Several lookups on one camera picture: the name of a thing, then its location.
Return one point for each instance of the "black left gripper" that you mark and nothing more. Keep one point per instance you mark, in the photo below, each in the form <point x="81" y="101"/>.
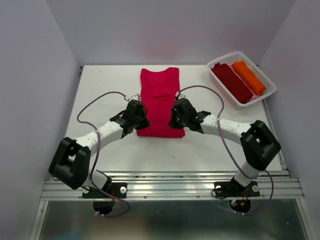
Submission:
<point x="145" y="123"/>

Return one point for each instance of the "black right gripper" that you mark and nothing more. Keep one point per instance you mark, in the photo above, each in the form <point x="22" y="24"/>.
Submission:
<point x="172" y="122"/>

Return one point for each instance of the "crimson red t shirt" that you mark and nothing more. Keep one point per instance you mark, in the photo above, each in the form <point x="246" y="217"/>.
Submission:
<point x="158" y="90"/>

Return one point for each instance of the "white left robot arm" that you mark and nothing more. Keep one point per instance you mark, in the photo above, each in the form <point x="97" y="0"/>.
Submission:
<point x="71" y="161"/>

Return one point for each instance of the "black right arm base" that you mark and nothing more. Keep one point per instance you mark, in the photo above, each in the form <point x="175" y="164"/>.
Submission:
<point x="233" y="189"/>

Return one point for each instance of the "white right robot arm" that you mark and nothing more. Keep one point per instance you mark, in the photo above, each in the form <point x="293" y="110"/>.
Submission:
<point x="258" y="143"/>

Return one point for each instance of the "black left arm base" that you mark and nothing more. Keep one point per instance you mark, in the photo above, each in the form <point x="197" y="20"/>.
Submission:
<point x="104" y="182"/>

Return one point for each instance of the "dark red rolled shirt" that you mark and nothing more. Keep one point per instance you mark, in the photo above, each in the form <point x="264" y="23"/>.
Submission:
<point x="232" y="82"/>

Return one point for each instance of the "orange rolled shirt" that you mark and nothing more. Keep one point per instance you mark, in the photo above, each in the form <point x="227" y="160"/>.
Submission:
<point x="249" y="77"/>

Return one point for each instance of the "white plastic basket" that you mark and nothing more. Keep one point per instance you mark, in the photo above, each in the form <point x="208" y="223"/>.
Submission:
<point x="229" y="59"/>

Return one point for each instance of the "aluminium rail frame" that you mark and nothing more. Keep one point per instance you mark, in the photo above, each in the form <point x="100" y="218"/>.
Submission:
<point x="171" y="186"/>

